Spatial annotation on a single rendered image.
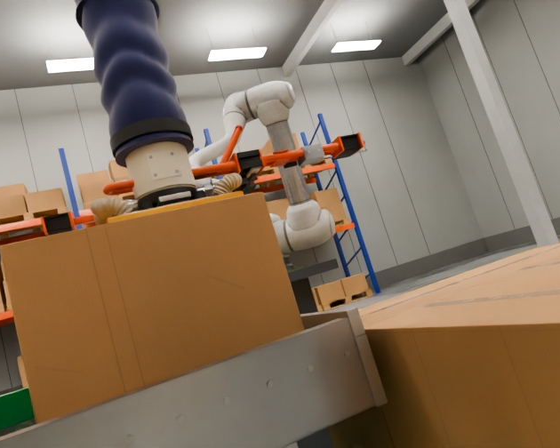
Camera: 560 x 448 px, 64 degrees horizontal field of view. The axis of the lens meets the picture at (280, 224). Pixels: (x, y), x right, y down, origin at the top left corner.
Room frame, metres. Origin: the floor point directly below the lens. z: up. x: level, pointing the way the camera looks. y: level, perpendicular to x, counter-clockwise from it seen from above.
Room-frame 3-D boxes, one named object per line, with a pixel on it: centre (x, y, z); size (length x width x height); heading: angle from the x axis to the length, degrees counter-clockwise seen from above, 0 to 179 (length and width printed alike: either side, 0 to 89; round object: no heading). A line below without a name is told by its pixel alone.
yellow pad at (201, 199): (1.12, 0.24, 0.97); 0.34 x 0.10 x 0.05; 112
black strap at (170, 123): (1.21, 0.28, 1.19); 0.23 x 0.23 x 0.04
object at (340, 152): (1.43, -0.28, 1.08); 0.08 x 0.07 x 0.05; 112
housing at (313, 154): (1.38, -0.15, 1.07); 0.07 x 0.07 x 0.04; 22
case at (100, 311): (1.20, 0.37, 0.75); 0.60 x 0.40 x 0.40; 113
